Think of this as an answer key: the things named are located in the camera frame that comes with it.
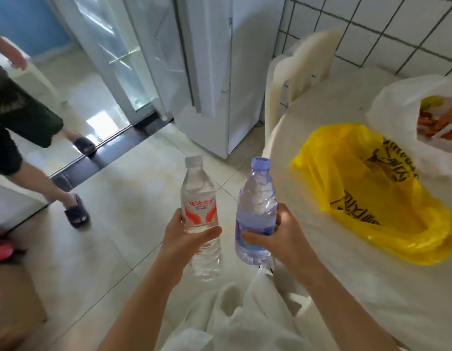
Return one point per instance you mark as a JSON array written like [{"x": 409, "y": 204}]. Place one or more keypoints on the white sliding glass door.
[{"x": 101, "y": 51}]

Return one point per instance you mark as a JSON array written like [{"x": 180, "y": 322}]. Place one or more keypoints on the person's right hand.
[{"x": 292, "y": 248}]

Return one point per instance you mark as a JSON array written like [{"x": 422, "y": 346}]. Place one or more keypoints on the dark slipper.
[
  {"x": 76, "y": 213},
  {"x": 85, "y": 146}
]

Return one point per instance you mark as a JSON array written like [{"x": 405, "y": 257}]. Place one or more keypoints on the yellow plastic bag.
[{"x": 357, "y": 171}]

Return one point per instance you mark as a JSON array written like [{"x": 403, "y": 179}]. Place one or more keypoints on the white refrigerator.
[{"x": 226, "y": 69}]

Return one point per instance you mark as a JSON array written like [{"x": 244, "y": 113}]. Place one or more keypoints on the round dining table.
[{"x": 357, "y": 270}]

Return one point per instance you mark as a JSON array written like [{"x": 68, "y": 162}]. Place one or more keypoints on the person's left forearm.
[{"x": 138, "y": 318}]

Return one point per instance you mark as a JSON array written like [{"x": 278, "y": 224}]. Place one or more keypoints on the person's right forearm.
[{"x": 343, "y": 318}]

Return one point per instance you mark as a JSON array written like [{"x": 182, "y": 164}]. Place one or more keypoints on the brown cardboard box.
[{"x": 14, "y": 307}]

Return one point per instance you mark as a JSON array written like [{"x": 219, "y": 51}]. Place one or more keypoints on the red-label water bottle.
[{"x": 200, "y": 212}]

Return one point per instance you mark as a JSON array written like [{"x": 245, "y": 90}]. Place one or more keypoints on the white plastic bag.
[{"x": 394, "y": 116}]

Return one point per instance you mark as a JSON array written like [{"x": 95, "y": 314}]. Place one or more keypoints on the person's left hand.
[{"x": 178, "y": 252}]

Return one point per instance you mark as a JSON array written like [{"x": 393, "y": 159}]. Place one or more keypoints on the white slatted chair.
[{"x": 302, "y": 69}]

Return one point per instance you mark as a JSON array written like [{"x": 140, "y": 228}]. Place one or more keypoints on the pink object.
[{"x": 1, "y": 248}]

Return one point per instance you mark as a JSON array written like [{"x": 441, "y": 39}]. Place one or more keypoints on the purple cap water bottle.
[{"x": 255, "y": 215}]

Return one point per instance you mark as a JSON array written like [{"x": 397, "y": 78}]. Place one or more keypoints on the yellow lemon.
[{"x": 430, "y": 102}]

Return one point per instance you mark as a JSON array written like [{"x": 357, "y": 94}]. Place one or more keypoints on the orange sausages bunch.
[{"x": 441, "y": 124}]

